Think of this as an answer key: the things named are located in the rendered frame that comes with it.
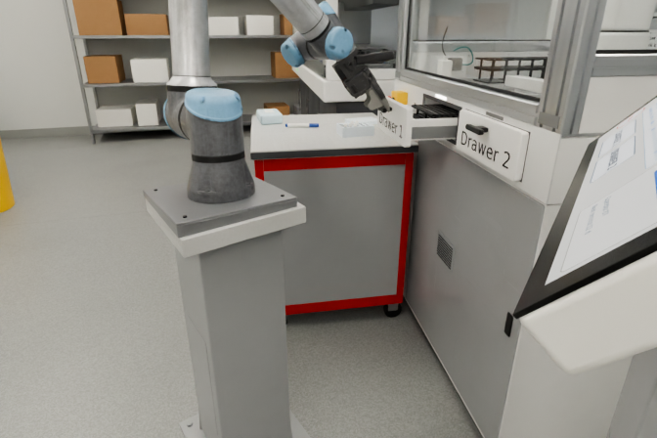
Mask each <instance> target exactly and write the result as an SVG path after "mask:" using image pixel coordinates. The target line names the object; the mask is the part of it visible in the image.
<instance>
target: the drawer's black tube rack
mask: <svg viewBox="0 0 657 438"><path fill-rule="evenodd" d="M418 106H420V107H422V108H425V109H427V110H430V111H432V112H435V113H437V114H438V116H430V115H428V114H426V113H418V112H419V110H418V109H417V110H416V113H413V118H414V119H425V118H454V117H459V110H458V109H453V108H451V107H448V106H446V105H443V104H438V105H418Z"/></svg>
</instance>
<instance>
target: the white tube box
mask: <svg viewBox="0 0 657 438"><path fill-rule="evenodd" d="M349 123H351V122H347V127H344V123H336V133H337V134H338V135H340V136H341V137H342V138H350V137H366V136H374V126H373V125H372V124H370V123H368V122H366V121H365V122H359V124H358V125H357V127H354V125H352V127H349Z"/></svg>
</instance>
